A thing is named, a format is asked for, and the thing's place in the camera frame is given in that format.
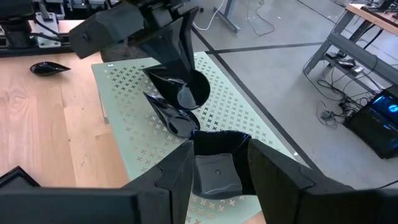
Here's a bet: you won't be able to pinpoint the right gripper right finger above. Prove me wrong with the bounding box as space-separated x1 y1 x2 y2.
248 138 398 224

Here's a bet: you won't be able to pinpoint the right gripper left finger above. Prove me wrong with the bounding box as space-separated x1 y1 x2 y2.
0 139 195 224

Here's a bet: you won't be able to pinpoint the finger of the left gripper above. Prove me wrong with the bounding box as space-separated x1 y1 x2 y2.
182 6 200 72
139 18 195 74

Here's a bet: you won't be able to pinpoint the black wavy square plate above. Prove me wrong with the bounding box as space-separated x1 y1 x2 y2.
189 129 257 200

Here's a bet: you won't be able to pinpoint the small black square plate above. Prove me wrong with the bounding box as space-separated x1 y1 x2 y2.
0 166 41 189

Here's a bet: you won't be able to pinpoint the grey table foot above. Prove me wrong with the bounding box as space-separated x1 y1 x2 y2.
213 0 242 34

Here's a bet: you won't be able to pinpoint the green perforated metal shelf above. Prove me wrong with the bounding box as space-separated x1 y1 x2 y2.
91 51 296 224

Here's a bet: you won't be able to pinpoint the black computer tower RGB lights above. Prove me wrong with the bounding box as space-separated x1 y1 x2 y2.
343 85 398 160

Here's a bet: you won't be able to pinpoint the black power strip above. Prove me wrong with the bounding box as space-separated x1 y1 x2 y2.
325 51 365 75

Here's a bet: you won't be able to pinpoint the white floor cable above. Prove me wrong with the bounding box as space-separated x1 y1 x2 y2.
192 0 225 32

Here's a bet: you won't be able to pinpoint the tangled black floor cables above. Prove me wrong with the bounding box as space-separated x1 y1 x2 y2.
303 52 382 129

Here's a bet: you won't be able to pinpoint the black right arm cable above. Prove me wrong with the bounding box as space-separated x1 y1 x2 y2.
374 179 398 190

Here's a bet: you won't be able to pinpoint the black aluminium table frame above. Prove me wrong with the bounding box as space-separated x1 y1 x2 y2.
0 43 74 58

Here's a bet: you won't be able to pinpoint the grey desk frame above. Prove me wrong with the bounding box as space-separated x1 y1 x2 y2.
303 2 398 94

